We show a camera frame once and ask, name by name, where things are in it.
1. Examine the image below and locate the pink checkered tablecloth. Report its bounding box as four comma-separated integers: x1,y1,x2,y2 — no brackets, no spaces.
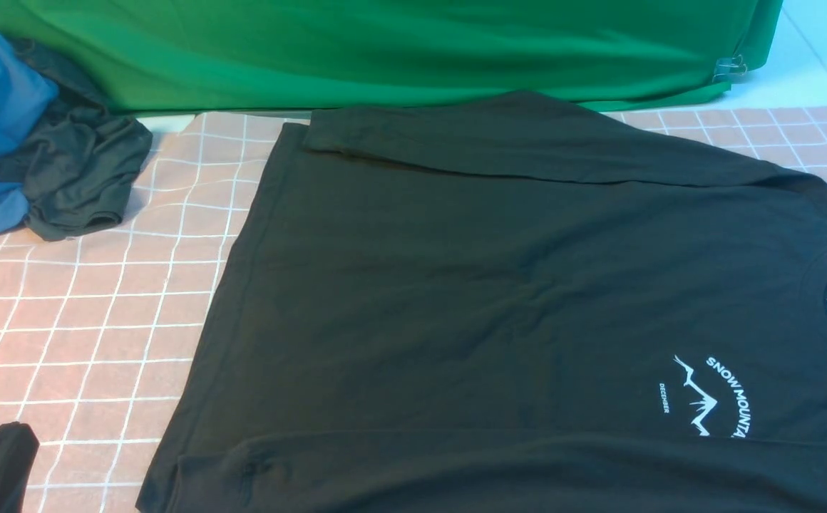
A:
0,108,827,512

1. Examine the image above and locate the dark gray crumpled garment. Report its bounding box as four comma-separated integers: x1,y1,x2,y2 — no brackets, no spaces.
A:
0,38,153,242

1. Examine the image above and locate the dark gray long-sleeve shirt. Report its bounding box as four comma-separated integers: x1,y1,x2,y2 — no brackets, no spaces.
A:
137,92,827,512

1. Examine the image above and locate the green backdrop cloth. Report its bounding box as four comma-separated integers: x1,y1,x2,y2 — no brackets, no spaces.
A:
0,1,782,113

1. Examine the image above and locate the metal binder clip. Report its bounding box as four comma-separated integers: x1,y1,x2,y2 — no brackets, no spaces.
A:
712,55,749,83

